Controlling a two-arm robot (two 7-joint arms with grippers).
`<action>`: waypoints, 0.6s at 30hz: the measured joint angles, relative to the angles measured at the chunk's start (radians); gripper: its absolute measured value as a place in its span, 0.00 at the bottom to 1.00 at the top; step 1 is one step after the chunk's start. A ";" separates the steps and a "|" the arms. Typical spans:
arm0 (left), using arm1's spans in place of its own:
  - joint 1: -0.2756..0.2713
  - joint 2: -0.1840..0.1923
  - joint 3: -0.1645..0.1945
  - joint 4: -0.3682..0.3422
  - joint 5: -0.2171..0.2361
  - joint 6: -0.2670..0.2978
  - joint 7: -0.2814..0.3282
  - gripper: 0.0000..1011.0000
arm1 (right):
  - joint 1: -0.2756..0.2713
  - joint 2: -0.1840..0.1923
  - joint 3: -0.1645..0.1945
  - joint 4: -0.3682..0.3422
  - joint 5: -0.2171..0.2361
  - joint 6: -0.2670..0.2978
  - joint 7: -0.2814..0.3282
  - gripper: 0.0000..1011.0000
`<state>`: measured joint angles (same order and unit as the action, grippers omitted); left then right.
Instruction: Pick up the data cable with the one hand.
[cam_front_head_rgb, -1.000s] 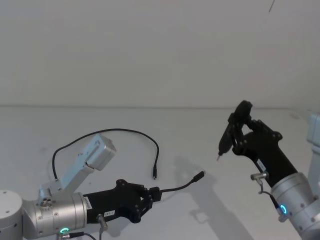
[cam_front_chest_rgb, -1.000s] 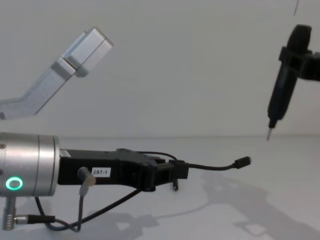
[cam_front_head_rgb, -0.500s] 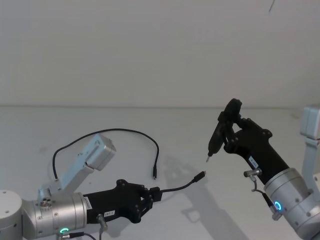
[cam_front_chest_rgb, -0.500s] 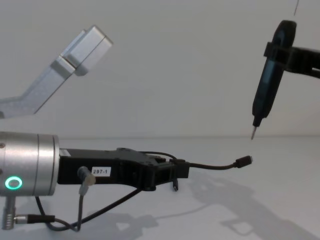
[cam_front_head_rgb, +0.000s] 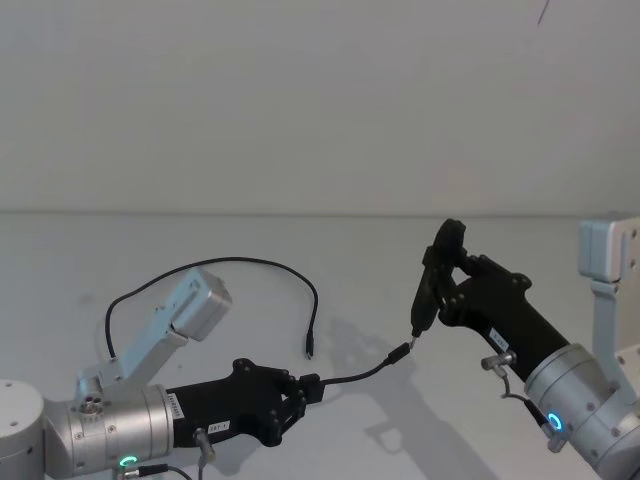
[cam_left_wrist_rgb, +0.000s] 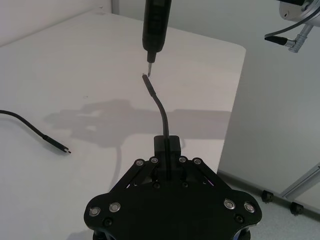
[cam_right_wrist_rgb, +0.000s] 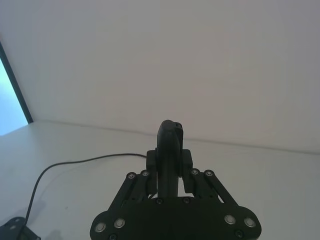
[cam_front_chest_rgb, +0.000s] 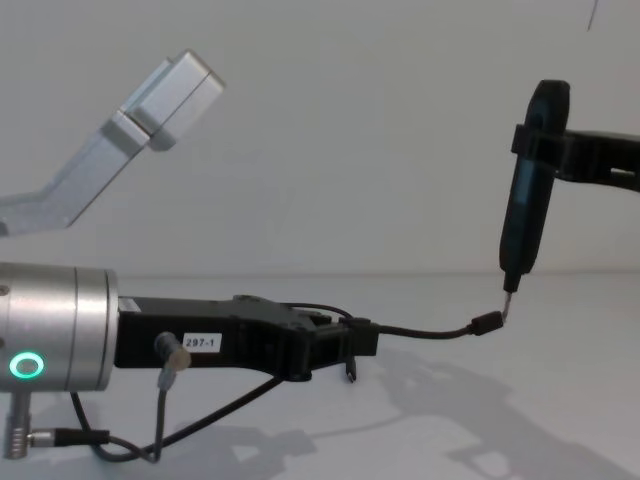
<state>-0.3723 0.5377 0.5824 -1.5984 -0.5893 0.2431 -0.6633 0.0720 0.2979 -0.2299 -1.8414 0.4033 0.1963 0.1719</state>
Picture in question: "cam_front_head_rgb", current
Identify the short black cable with plug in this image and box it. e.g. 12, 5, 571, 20
319, 335, 419, 389

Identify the white table cloth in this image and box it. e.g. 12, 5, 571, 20
0, 212, 640, 480

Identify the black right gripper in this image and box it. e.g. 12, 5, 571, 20
409, 217, 572, 385

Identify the long black looped cable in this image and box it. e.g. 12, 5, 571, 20
104, 256, 321, 362

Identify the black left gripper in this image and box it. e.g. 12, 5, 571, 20
166, 357, 324, 448

